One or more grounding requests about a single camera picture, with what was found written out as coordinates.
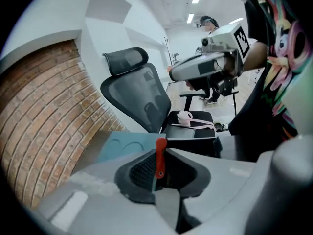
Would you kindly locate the pink headphones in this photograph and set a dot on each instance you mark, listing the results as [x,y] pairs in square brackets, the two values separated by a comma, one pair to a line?
[184,117]

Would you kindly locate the black graphic t-shirt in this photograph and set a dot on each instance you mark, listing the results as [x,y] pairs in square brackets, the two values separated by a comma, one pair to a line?
[269,94]

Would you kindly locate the grey wall panel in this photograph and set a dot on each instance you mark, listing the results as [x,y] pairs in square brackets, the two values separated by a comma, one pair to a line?
[107,5]

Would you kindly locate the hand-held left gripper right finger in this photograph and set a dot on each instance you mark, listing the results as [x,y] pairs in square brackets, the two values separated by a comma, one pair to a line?
[215,180]

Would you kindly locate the black square box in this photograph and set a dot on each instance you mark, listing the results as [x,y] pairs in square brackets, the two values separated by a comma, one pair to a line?
[193,146]

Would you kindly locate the small red object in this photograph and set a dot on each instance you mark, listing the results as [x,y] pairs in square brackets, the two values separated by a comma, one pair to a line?
[160,158]

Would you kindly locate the black mesh office chair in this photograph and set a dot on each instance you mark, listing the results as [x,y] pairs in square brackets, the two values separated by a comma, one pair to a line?
[137,92]

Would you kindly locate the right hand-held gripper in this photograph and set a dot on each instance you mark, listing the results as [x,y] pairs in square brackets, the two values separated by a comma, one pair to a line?
[227,37]

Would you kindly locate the person's right forearm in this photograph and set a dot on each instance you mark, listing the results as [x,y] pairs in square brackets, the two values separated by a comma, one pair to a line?
[254,56]

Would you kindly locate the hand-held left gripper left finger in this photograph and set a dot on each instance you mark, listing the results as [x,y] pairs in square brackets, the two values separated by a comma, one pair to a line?
[97,204]

